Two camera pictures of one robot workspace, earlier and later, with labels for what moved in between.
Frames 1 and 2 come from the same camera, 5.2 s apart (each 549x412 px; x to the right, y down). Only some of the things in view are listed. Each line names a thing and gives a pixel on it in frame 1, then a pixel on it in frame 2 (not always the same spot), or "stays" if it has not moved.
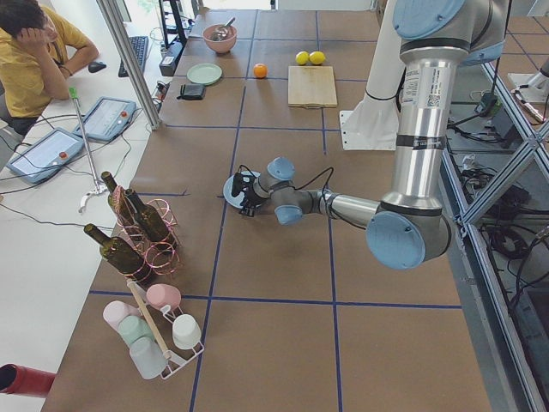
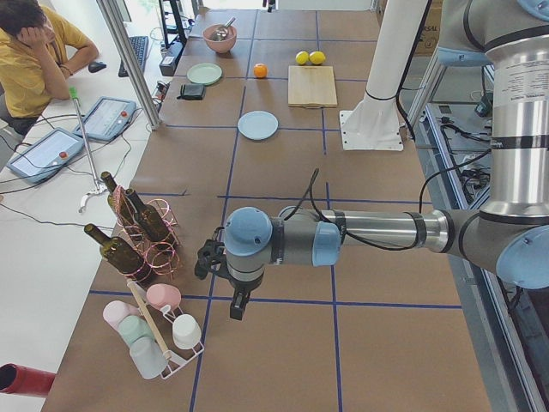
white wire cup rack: [160, 320] stays
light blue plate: [228, 186] -> [257, 124]
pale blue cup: [147, 357] stays
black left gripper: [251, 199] -> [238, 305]
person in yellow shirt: [39, 47] stays
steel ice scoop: [221, 31] stays
